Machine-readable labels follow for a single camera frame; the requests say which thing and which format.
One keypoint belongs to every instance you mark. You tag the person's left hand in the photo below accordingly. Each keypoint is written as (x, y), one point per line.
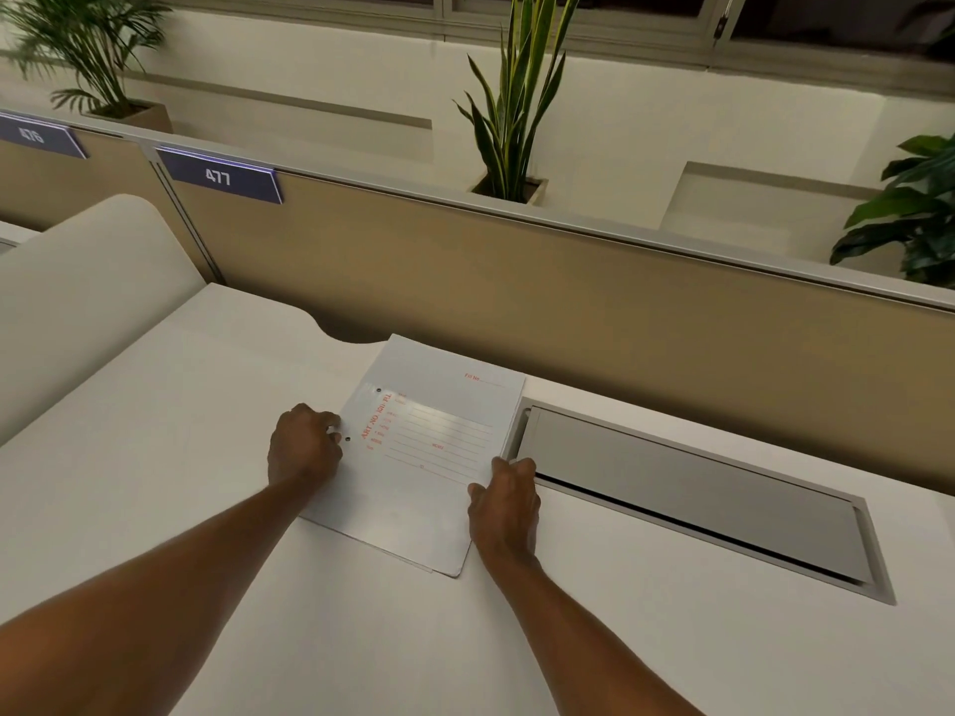
(302, 448)

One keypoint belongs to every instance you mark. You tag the person's right hand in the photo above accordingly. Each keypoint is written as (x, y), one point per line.
(506, 507)

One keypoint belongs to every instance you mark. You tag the person's right thumb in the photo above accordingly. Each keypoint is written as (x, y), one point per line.
(477, 490)

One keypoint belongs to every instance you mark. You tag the person's left fingers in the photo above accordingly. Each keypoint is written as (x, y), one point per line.
(328, 428)

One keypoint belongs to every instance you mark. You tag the white file folder red print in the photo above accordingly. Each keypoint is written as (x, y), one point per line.
(433, 454)

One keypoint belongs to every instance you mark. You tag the person's left forearm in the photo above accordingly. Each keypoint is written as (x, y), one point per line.
(142, 603)

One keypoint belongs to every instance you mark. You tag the person's right forearm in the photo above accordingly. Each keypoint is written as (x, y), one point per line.
(589, 637)

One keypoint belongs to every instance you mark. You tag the beige desk partition panel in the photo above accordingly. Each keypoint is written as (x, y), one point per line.
(522, 290)

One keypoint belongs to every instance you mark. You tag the blue desk number sign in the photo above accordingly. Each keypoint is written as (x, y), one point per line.
(221, 175)
(39, 135)

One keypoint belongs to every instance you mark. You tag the white curved side divider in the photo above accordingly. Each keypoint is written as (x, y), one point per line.
(82, 290)

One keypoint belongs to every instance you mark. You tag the snake plant in planter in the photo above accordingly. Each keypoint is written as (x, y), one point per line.
(515, 104)

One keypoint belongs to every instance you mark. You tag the palm plant in planter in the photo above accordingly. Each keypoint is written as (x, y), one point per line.
(82, 52)

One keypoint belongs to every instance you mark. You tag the broad leaf green plant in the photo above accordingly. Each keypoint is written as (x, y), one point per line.
(914, 216)

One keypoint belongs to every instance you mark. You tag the window frame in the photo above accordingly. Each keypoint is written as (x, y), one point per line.
(671, 26)

